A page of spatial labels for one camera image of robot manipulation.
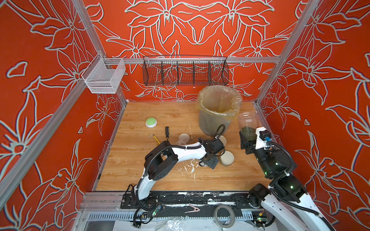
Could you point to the silver mesh waste bin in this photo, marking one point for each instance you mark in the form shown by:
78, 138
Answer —
211, 118

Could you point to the clear jar with tea leaves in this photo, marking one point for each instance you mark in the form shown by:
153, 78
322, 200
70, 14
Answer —
181, 143

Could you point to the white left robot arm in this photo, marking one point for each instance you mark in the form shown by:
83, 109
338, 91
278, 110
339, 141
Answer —
161, 160

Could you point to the jar with foil seal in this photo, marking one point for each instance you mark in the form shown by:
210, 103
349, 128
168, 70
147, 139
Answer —
248, 123

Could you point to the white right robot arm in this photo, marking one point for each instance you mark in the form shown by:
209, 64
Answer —
285, 198

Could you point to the green push button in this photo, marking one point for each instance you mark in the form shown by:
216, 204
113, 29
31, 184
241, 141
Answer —
151, 122

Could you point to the beige jar lid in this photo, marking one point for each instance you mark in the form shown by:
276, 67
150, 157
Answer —
184, 137

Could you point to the crumpled clear plastic film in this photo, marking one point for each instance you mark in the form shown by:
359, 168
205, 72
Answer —
176, 224

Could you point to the beige lidded jar near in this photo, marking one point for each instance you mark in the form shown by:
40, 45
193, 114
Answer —
227, 158

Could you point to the clear tape roll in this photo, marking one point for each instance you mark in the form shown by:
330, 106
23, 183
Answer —
224, 217

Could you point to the yellow plastic bin liner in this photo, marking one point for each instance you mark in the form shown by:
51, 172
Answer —
221, 101

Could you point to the white cable duct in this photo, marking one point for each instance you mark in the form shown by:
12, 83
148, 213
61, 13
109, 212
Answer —
129, 216

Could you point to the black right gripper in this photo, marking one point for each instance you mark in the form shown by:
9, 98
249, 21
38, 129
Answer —
246, 144

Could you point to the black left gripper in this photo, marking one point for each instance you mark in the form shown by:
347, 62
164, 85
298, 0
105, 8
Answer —
213, 163

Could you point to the yellow pencil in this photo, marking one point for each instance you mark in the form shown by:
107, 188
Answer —
155, 137

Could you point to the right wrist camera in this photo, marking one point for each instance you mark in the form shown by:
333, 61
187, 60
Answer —
263, 137

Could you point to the beige lidded jar far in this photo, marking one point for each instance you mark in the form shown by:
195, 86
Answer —
223, 140

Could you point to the beige lidded jar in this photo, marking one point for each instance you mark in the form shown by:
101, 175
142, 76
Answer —
223, 140
227, 158

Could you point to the black handled screwdriver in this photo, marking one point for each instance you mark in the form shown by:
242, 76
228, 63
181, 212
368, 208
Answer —
167, 132

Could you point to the red clip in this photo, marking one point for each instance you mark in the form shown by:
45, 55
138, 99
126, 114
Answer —
194, 209

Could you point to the black wire wall basket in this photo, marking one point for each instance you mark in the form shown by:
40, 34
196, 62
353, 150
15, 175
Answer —
185, 70

